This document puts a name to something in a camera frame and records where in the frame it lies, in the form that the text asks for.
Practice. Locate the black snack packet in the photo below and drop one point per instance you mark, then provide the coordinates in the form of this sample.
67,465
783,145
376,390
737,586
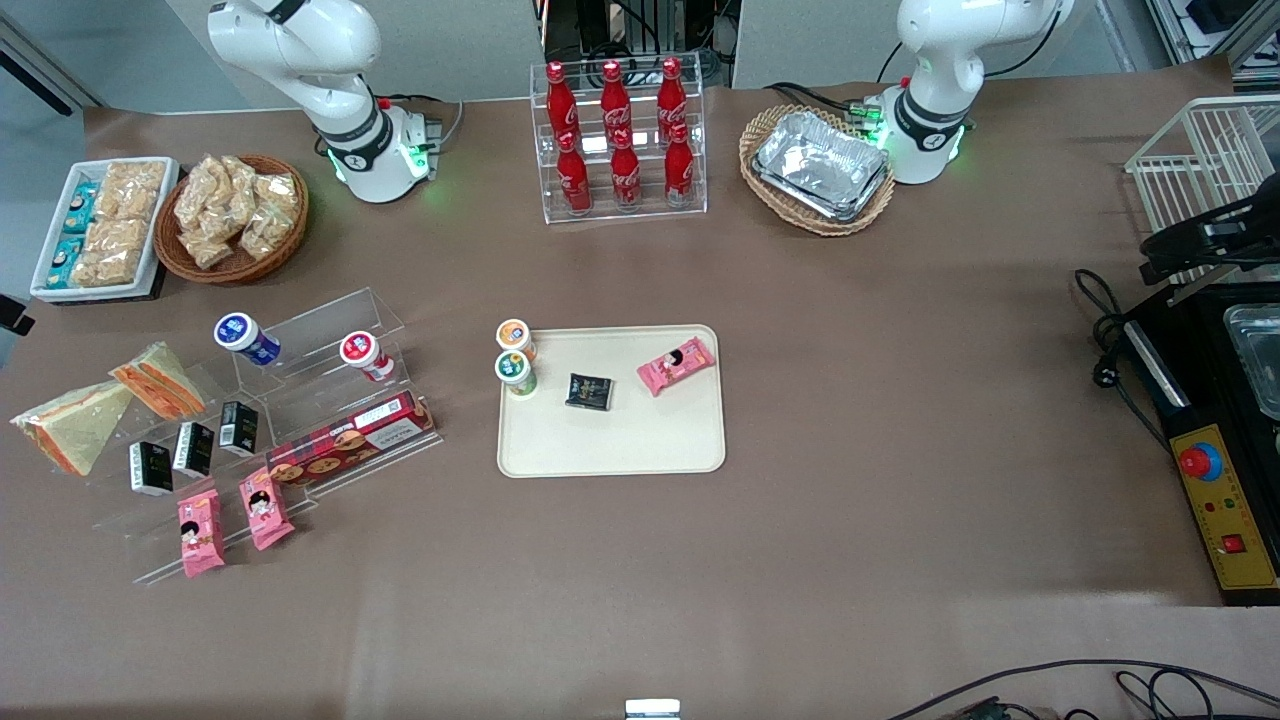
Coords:
589,391

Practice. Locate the orange lid yogurt cup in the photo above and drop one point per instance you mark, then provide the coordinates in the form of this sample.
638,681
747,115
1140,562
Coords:
514,335

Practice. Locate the flat pack of crackers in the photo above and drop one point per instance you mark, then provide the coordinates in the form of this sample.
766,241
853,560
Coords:
105,270
118,240
133,188

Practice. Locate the clear metal pan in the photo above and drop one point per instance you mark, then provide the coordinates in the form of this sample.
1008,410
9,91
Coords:
1260,350

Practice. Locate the black machine with yellow panel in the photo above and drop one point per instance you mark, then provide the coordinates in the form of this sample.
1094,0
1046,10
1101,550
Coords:
1200,380

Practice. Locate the green lid yogurt cup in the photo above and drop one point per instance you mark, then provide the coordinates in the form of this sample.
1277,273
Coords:
514,369

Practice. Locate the red lid yogurt cup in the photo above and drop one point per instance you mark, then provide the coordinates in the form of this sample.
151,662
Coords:
362,351

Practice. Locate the small black drink carton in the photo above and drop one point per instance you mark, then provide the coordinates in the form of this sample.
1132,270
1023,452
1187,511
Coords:
194,449
151,468
238,428

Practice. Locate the clear acrylic bottle rack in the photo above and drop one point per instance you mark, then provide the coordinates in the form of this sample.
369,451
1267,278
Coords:
690,215

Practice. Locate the triangular sandwich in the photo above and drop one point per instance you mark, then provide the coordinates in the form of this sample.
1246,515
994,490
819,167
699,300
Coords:
160,382
75,425

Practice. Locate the white rectangular bin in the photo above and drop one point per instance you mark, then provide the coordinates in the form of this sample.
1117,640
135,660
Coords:
48,285

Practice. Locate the clear bag of crackers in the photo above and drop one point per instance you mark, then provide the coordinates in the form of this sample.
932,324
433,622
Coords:
275,192
240,175
265,232
198,195
207,248

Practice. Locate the small white block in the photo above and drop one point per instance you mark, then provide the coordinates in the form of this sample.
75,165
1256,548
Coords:
652,709

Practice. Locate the light wicker basket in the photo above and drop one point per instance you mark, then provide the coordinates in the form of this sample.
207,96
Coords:
800,222

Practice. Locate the red cookie box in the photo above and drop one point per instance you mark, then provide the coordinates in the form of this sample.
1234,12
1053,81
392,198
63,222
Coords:
350,438

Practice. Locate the teal snack pack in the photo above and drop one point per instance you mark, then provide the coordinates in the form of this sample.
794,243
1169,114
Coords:
82,207
64,263

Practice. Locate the blue lid yogurt cup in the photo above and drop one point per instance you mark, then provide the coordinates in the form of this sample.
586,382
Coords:
240,332

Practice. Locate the red emergency stop button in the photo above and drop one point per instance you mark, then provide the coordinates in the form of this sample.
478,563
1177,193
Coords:
1200,461

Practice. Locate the clear acrylic tiered shelf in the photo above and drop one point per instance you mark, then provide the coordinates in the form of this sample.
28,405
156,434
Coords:
320,330

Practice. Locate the pink snack pack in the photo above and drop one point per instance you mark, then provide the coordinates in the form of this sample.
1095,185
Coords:
201,533
266,509
675,366

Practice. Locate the brown wicker basket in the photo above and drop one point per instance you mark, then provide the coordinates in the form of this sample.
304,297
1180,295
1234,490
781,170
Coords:
240,268

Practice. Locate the stack of foil trays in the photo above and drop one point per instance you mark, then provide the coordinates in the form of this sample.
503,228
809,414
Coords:
822,165

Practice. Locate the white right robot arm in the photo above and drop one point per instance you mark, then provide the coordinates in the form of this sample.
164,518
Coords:
300,45

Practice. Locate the beige plastic serving tray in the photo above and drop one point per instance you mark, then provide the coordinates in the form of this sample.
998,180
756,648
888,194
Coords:
620,440

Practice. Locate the red cola bottle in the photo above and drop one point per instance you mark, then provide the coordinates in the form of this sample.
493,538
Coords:
679,172
561,105
626,178
574,180
671,98
615,103

